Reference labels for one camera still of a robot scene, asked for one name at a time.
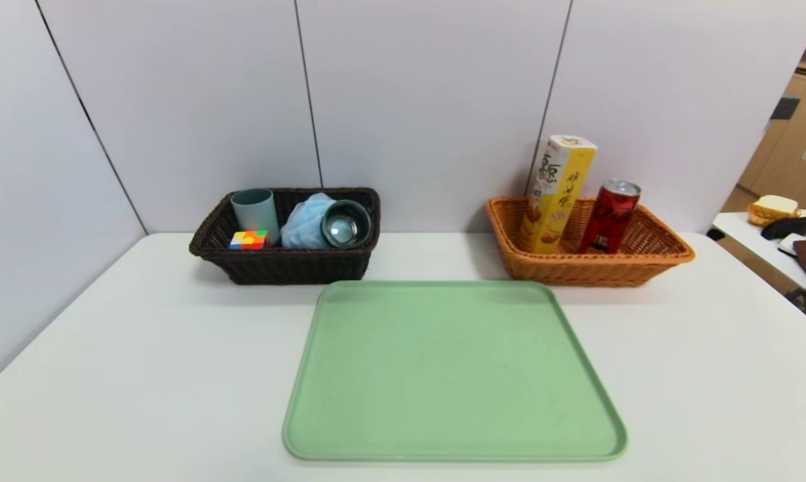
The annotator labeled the orange wicker basket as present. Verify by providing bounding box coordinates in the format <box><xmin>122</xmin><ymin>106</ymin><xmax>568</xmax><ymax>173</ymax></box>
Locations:
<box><xmin>487</xmin><ymin>195</ymin><xmax>696</xmax><ymax>288</ymax></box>

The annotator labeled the light green plastic tray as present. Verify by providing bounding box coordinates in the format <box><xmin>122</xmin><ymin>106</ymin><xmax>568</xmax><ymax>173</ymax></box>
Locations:
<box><xmin>283</xmin><ymin>280</ymin><xmax>629</xmax><ymax>463</ymax></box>

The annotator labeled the wooden cabinet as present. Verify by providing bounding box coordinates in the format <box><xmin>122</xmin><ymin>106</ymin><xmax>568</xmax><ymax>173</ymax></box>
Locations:
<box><xmin>738</xmin><ymin>7</ymin><xmax>806</xmax><ymax>210</ymax></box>

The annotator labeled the multicoloured puzzle cube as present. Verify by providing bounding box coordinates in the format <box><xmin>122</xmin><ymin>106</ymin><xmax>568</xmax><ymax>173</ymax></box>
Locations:
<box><xmin>228</xmin><ymin>230</ymin><xmax>270</xmax><ymax>251</ymax></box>

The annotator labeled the glass mug with black handle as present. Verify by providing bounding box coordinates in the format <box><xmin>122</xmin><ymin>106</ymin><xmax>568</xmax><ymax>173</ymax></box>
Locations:
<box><xmin>319</xmin><ymin>199</ymin><xmax>374</xmax><ymax>250</ymax></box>

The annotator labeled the white side table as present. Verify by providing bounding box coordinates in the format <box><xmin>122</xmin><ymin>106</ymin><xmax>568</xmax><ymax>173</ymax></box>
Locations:
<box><xmin>714</xmin><ymin>209</ymin><xmax>806</xmax><ymax>293</ymax></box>

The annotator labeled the blue-grey plastic cup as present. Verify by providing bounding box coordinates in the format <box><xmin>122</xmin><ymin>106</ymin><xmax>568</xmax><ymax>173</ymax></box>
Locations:
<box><xmin>230</xmin><ymin>188</ymin><xmax>282</xmax><ymax>246</ymax></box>

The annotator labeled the red cola can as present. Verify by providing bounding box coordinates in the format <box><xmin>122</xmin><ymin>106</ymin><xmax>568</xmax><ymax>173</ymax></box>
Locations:
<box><xmin>578</xmin><ymin>179</ymin><xmax>643</xmax><ymax>255</ymax></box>

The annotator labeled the tall yellow snack box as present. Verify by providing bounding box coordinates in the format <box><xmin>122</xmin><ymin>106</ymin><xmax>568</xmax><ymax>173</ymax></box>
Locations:
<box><xmin>517</xmin><ymin>135</ymin><xmax>598</xmax><ymax>255</ymax></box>

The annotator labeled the black cloth item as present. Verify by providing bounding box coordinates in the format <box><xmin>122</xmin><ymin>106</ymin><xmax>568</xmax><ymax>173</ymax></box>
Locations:
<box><xmin>761</xmin><ymin>216</ymin><xmax>806</xmax><ymax>240</ymax></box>

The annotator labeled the light blue bath pouf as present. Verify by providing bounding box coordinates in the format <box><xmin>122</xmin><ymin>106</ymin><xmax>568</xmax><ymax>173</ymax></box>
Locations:
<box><xmin>280</xmin><ymin>193</ymin><xmax>338</xmax><ymax>250</ymax></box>

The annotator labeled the yellow bread loaf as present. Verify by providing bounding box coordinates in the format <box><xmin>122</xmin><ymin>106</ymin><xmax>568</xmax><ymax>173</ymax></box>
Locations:
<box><xmin>748</xmin><ymin>194</ymin><xmax>801</xmax><ymax>226</ymax></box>

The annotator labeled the dark brown wicker basket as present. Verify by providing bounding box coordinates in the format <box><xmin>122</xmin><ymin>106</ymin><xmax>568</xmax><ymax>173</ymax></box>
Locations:
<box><xmin>189</xmin><ymin>187</ymin><xmax>382</xmax><ymax>285</ymax></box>

